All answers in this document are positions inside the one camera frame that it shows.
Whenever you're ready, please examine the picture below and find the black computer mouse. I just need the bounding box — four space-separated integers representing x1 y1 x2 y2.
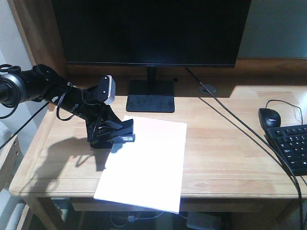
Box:
258 108 281 129

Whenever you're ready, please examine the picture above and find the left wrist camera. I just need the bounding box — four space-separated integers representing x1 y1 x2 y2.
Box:
97 75 116 105

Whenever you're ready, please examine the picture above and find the wooden chair white cushion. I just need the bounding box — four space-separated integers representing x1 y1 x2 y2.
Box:
0 122 21 191

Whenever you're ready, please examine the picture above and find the white paper stack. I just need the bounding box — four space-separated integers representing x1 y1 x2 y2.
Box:
94 115 187 214

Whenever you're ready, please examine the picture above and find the black monitor cable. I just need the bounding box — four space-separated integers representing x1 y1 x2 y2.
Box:
186 67 305 230

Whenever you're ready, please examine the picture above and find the black keyboard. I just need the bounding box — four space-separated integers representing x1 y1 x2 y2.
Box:
265 125 307 176

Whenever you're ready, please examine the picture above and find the black monitor with stand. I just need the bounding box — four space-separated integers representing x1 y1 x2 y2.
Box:
52 0 251 113

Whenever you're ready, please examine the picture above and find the wooden computer desk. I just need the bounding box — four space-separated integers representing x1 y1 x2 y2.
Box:
7 0 307 230

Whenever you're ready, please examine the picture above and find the black stapler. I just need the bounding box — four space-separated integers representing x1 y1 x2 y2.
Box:
86 119 135 149

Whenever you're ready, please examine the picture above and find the white power strip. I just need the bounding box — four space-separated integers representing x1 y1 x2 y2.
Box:
186 212 229 230

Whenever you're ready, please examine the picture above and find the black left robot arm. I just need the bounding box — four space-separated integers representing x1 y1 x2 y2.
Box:
0 64 123 142

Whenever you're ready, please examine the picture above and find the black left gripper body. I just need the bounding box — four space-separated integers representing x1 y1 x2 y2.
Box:
78 87 123 142

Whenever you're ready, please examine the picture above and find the grey cable on floor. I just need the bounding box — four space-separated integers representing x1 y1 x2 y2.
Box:
99 210 168 228

